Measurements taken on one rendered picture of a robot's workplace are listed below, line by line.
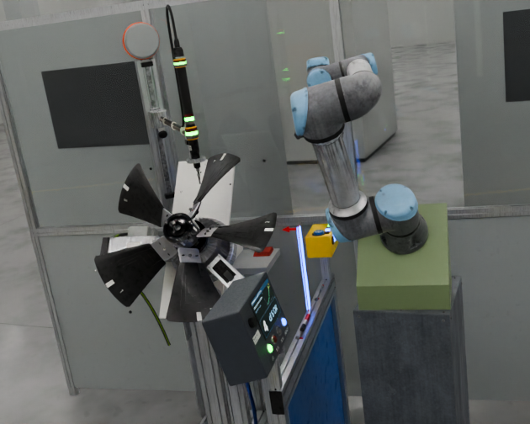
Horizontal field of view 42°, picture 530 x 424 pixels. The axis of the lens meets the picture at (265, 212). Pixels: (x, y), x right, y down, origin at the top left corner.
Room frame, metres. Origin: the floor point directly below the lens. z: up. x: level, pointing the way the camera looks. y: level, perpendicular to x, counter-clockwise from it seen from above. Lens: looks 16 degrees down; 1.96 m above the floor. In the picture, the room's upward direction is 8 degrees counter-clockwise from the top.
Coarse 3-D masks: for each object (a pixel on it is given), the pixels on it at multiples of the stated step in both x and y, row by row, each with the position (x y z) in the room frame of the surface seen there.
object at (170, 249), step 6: (156, 240) 2.47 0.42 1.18; (162, 240) 2.48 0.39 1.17; (156, 246) 2.48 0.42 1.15; (162, 246) 2.48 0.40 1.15; (168, 246) 2.48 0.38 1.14; (162, 252) 2.48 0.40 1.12; (168, 252) 2.48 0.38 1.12; (174, 252) 2.49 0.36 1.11; (162, 258) 2.48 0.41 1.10; (168, 258) 2.48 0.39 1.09
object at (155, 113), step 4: (156, 108) 3.10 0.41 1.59; (160, 108) 3.11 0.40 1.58; (148, 112) 3.08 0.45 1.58; (152, 112) 3.03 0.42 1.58; (156, 112) 3.01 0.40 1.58; (160, 112) 3.01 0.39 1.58; (164, 112) 3.02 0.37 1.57; (152, 116) 3.00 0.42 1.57; (156, 116) 3.01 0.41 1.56; (160, 116) 3.01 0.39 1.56; (164, 116) 3.02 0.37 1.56; (152, 120) 3.01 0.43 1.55; (156, 120) 3.01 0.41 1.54; (152, 124) 3.02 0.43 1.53; (156, 124) 3.01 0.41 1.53; (160, 124) 3.01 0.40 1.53; (156, 128) 3.01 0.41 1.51
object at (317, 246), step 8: (320, 224) 2.71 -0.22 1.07; (312, 232) 2.62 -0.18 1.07; (312, 240) 2.57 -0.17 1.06; (320, 240) 2.56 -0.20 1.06; (328, 240) 2.55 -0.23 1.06; (336, 240) 2.65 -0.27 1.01; (312, 248) 2.57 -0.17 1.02; (320, 248) 2.56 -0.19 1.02; (328, 248) 2.55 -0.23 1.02; (312, 256) 2.57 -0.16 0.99; (320, 256) 2.56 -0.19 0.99; (328, 256) 2.55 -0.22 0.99
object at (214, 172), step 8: (208, 160) 2.73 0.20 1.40; (216, 160) 2.67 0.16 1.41; (224, 160) 2.62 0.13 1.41; (232, 160) 2.58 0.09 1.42; (240, 160) 2.56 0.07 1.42; (208, 168) 2.69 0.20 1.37; (216, 168) 2.61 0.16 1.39; (224, 168) 2.57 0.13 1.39; (208, 176) 2.63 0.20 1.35; (216, 176) 2.56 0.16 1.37; (208, 184) 2.56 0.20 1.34; (200, 192) 2.58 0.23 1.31; (208, 192) 2.52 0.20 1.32; (200, 200) 2.51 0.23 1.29
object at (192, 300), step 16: (176, 272) 2.35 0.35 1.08; (192, 272) 2.37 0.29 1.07; (176, 288) 2.31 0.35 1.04; (192, 288) 2.32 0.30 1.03; (208, 288) 2.35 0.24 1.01; (176, 304) 2.27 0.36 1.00; (192, 304) 2.28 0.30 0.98; (208, 304) 2.30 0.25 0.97; (176, 320) 2.24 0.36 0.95; (192, 320) 2.24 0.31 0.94
